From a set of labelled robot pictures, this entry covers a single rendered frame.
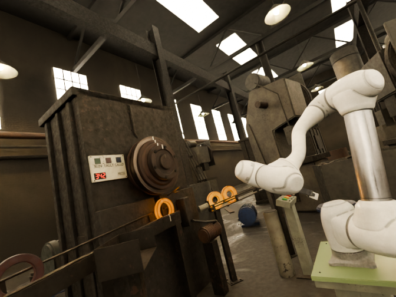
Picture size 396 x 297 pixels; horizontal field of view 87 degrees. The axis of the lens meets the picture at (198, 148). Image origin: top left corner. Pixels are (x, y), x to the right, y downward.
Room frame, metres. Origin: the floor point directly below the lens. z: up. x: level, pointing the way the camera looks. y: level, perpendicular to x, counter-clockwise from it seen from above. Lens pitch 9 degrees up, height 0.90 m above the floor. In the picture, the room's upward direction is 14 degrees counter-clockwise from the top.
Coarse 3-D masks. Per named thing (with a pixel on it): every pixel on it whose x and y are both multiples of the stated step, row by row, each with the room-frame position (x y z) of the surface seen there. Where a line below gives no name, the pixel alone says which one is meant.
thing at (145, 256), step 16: (112, 240) 1.14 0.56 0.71; (128, 240) 1.22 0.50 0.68; (144, 240) 1.22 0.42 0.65; (96, 256) 0.96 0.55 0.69; (112, 256) 0.96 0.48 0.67; (128, 256) 0.96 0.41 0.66; (144, 256) 1.12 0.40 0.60; (112, 272) 0.96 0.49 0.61; (128, 272) 0.96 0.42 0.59; (144, 288) 1.12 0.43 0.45
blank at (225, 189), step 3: (228, 186) 2.02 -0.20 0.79; (231, 186) 2.03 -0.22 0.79; (222, 189) 2.03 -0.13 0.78; (225, 189) 2.01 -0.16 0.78; (228, 189) 2.02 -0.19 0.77; (231, 189) 2.03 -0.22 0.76; (234, 189) 2.04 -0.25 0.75; (222, 192) 2.00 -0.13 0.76; (225, 192) 2.00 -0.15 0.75; (231, 192) 2.05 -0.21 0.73; (234, 192) 2.04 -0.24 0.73; (222, 195) 2.00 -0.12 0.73; (225, 195) 2.00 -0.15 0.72; (225, 198) 2.00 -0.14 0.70; (231, 198) 2.02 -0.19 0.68; (225, 201) 2.02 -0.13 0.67; (231, 201) 2.02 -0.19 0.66
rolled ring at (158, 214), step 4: (160, 200) 1.63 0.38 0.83; (164, 200) 1.67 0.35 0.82; (168, 200) 1.70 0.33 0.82; (156, 204) 1.61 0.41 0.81; (160, 204) 1.63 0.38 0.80; (168, 204) 1.72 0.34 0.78; (172, 204) 1.73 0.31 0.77; (156, 208) 1.60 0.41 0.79; (172, 208) 1.72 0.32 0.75; (156, 212) 1.59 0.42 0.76; (172, 212) 1.72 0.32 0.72; (156, 216) 1.60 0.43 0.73; (160, 216) 1.61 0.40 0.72
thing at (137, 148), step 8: (136, 144) 1.57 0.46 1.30; (168, 144) 1.79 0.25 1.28; (136, 152) 1.50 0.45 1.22; (136, 160) 1.48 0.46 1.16; (136, 168) 1.47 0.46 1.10; (136, 176) 1.49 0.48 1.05; (176, 176) 1.80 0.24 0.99; (144, 184) 1.51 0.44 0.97; (152, 192) 1.57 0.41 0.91; (160, 192) 1.62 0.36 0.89
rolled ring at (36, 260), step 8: (16, 256) 0.93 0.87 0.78; (24, 256) 0.95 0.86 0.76; (32, 256) 0.97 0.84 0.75; (0, 264) 0.89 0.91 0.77; (8, 264) 0.90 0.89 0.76; (32, 264) 0.97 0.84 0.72; (40, 264) 0.99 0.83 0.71; (0, 272) 0.88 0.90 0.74; (40, 272) 0.99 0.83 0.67; (32, 280) 0.97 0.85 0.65; (0, 296) 0.88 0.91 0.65
